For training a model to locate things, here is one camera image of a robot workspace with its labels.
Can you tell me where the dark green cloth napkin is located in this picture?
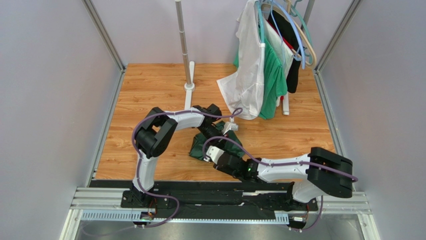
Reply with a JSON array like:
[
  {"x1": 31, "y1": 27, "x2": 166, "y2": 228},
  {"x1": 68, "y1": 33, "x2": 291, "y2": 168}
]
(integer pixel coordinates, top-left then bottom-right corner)
[{"x1": 188, "y1": 120, "x2": 247, "y2": 164}]

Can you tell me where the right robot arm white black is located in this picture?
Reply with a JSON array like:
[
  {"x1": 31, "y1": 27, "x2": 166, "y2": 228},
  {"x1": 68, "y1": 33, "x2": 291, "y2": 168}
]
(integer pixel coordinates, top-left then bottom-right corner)
[{"x1": 205, "y1": 146, "x2": 357, "y2": 203}]

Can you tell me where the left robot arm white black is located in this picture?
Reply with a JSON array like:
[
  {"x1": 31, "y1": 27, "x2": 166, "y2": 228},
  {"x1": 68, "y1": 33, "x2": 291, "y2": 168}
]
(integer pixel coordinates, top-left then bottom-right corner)
[{"x1": 131, "y1": 104, "x2": 236, "y2": 198}]

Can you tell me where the white rack base foot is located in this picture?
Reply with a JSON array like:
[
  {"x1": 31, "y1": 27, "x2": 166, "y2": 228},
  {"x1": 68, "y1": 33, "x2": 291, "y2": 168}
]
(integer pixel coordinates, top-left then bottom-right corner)
[
  {"x1": 275, "y1": 93, "x2": 290, "y2": 116},
  {"x1": 184, "y1": 61, "x2": 195, "y2": 110}
]

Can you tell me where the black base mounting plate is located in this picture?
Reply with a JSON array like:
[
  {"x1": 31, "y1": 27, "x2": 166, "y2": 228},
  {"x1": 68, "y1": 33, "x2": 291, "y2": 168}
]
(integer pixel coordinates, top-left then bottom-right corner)
[{"x1": 89, "y1": 180, "x2": 320, "y2": 221}]

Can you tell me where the white garment on rack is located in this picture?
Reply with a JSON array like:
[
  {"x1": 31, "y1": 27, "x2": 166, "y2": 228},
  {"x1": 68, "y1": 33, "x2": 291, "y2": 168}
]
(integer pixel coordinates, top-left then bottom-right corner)
[{"x1": 217, "y1": 0, "x2": 294, "y2": 120}]

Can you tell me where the white right rack base foot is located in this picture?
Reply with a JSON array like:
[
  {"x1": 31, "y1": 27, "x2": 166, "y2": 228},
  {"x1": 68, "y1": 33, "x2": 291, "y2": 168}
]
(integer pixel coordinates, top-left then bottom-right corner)
[{"x1": 275, "y1": 93, "x2": 290, "y2": 116}]

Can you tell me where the teal object under garment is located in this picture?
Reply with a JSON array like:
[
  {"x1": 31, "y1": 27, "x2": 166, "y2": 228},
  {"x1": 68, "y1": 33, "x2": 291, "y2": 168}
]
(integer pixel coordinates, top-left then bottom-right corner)
[{"x1": 228, "y1": 38, "x2": 292, "y2": 120}]

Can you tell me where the black garment on rack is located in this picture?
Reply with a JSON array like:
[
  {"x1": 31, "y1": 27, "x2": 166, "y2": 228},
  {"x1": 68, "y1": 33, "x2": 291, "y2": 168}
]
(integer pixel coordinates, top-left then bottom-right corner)
[{"x1": 267, "y1": 9, "x2": 302, "y2": 94}]

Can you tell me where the silver rack pole left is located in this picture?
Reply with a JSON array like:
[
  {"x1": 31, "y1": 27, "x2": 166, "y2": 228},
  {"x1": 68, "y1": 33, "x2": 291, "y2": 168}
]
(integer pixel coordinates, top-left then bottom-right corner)
[{"x1": 175, "y1": 0, "x2": 193, "y2": 89}]

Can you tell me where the silver rack pole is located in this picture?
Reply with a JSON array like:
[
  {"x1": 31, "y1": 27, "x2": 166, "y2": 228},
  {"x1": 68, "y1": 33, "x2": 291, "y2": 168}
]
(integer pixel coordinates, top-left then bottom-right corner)
[
  {"x1": 303, "y1": 0, "x2": 315, "y2": 25},
  {"x1": 175, "y1": 0, "x2": 193, "y2": 89}
]

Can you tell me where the light blue plastic hanger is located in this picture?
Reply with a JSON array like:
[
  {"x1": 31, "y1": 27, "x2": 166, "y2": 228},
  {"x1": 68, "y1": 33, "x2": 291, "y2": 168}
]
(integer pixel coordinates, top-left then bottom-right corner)
[{"x1": 269, "y1": 0, "x2": 306, "y2": 70}]

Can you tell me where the teal plastic hanger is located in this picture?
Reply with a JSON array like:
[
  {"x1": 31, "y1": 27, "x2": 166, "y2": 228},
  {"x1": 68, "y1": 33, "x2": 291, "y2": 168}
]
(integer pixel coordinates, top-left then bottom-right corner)
[{"x1": 254, "y1": 0, "x2": 315, "y2": 64}]

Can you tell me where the beige wooden hanger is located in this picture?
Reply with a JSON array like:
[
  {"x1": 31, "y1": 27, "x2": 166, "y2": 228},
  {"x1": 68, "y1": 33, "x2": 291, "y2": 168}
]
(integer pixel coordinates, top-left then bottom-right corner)
[{"x1": 261, "y1": 0, "x2": 318, "y2": 69}]

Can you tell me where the silver rack pole right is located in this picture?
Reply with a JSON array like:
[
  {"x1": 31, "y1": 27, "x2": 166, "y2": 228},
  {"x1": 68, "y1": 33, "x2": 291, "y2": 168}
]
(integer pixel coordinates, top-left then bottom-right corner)
[{"x1": 303, "y1": 0, "x2": 315, "y2": 25}]

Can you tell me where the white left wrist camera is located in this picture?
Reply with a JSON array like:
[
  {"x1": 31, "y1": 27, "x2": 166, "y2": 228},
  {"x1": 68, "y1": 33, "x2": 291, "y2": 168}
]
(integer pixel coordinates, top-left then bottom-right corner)
[{"x1": 222, "y1": 117, "x2": 239, "y2": 135}]

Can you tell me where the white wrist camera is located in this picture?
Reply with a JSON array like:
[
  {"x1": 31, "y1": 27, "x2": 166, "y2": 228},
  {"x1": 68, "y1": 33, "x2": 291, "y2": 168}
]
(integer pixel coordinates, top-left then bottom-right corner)
[
  {"x1": 222, "y1": 117, "x2": 239, "y2": 135},
  {"x1": 203, "y1": 146, "x2": 225, "y2": 164}
]

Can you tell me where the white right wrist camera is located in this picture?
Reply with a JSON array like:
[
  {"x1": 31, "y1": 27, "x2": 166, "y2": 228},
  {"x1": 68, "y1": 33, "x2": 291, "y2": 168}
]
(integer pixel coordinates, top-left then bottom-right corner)
[{"x1": 203, "y1": 146, "x2": 225, "y2": 164}]

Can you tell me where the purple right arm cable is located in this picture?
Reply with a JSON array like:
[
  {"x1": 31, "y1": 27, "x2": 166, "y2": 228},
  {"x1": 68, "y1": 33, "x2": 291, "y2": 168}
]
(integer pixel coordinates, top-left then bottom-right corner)
[{"x1": 202, "y1": 135, "x2": 359, "y2": 233}]

